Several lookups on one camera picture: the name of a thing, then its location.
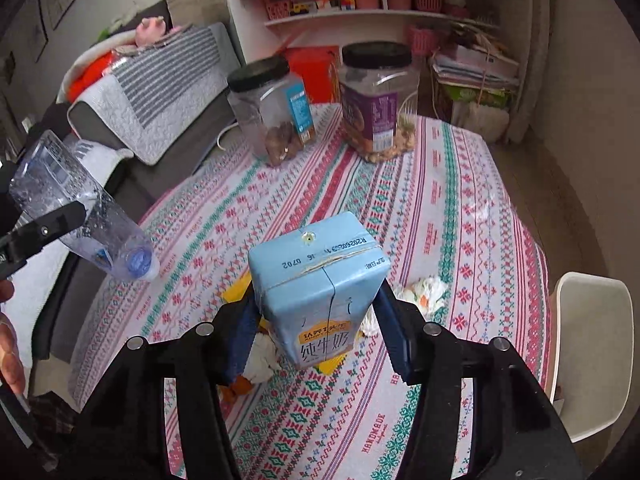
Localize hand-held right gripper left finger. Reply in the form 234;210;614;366
75;295;261;480

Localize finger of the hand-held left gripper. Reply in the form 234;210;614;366
0;200;88;281

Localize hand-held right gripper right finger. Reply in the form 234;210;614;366
372;285;586;480

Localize clear plastic bottle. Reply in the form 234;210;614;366
10;130;161;281

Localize light blue milk carton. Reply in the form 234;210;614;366
248;211;391;371

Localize cream plastic bin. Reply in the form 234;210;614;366
547;271;635;443

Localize person's left hand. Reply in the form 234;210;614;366
0;280;26;396

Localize crumpled white tissue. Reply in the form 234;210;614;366
245;332;283;383
400;275;448;318

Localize small orange scrap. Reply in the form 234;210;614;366
220;375;251;401

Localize yellow wrapper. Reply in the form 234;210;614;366
222;270;351;376

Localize table with patterned tablecloth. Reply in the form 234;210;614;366
67;102;553;480

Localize orange cushion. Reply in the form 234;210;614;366
66;52;118;103

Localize grey sofa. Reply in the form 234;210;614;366
30;0;241;361

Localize white pillow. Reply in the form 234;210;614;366
57;35;141;101

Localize green plush toy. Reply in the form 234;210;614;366
97;7;141;41

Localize pink pig plush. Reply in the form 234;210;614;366
136;16;168;46

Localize plastic jar purple label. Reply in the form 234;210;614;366
339;41;421;163

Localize white fluffy stool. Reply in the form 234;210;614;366
462;102;511;143

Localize plastic jar blue label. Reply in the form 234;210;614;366
227;55;317;167

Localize green cardboard box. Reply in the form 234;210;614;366
440;82;511;111

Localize red box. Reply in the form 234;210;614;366
285;46;341;106

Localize stack of papers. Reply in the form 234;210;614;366
432;15;521;91

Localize beige curtain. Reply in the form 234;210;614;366
507;0;551;143

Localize white bookshelf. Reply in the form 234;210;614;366
220;0;538;66

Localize white cable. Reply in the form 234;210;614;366
216;120;238;153

